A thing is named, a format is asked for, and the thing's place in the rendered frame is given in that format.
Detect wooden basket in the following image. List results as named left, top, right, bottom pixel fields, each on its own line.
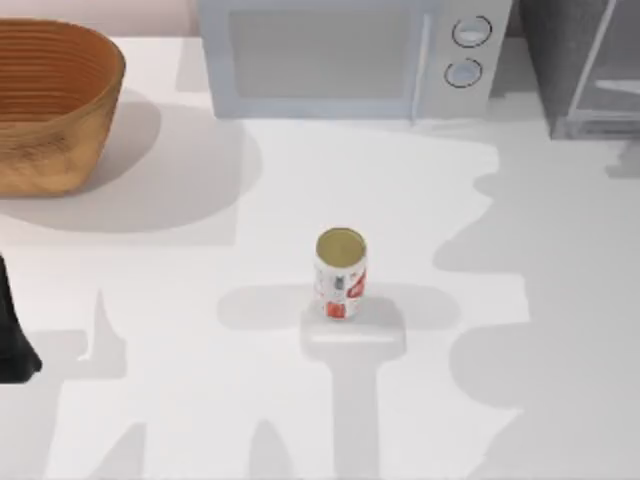
left=0, top=18, right=127, bottom=197

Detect pale microwave oven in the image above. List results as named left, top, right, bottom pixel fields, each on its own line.
left=193, top=0, right=512, bottom=121

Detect red and white can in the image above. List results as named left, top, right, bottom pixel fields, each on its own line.
left=313, top=227, right=369, bottom=324

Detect microwave door handle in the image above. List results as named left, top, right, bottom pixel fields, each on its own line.
left=410, top=12, right=432, bottom=121

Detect microwave knob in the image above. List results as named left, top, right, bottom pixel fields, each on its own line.
left=443, top=57, right=484, bottom=91
left=451, top=14, right=493, bottom=48

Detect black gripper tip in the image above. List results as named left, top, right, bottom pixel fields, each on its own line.
left=0, top=254, right=43, bottom=385

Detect grey cabinet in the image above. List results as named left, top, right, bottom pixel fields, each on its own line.
left=518, top=0, right=640, bottom=142

